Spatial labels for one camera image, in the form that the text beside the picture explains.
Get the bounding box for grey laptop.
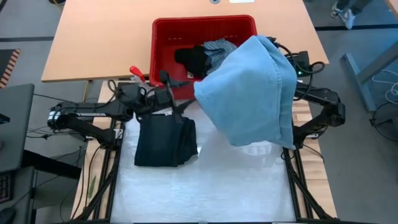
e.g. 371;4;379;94
0;83;35;174

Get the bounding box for tan wooden desk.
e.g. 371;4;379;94
40;0;330;83

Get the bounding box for black garment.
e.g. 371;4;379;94
174;45;213;79

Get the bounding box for black keyboard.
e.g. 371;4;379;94
0;172;14;203

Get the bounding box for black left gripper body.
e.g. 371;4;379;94
118;82;175;116

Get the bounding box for dark denim jeans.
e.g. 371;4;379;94
134;111;199;168

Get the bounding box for black aluminium frame rail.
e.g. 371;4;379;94
70;81;133;223
279;136;336;223

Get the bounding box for red plastic laundry bin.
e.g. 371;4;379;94
149;14;259;101

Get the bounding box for white cable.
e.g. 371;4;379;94
371;68;398;105

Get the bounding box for person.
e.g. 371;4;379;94
330;0;374;30

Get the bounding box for blue striped shirt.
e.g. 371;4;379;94
201;37;239;75

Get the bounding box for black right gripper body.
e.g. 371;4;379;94
285;50;326;78

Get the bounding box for black floor cable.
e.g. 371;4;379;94
368;101;398;159

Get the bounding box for yellow cable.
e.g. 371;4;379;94
81;80;93;105

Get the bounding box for clear spray bottle red trigger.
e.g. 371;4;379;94
129;65;147;84

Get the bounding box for grey desk leg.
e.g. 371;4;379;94
341;40;398;113

